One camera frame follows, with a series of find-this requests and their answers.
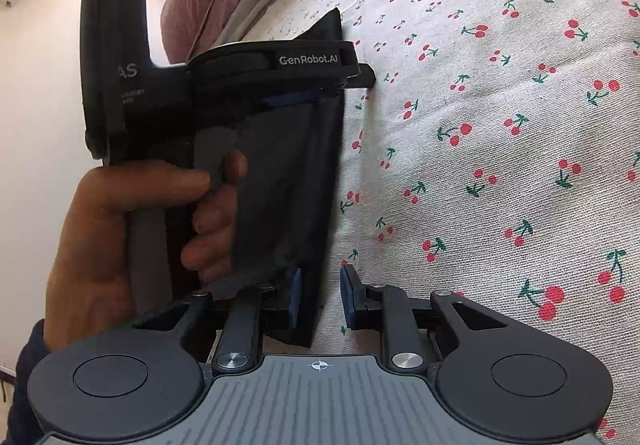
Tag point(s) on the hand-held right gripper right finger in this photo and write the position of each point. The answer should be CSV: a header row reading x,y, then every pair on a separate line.
x,y
346,296

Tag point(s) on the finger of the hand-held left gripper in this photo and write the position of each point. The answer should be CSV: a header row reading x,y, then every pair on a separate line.
x,y
361,78
300,103

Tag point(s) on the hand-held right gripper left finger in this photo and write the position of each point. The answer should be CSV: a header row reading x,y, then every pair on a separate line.
x,y
295,296

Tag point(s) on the black pants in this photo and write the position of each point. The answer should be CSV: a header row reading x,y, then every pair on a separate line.
x,y
290,205

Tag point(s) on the person's left hand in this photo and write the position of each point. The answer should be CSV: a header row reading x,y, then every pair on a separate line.
x,y
95,235

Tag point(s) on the cherry print sheet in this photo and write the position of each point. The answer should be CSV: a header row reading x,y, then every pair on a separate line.
x,y
490,135

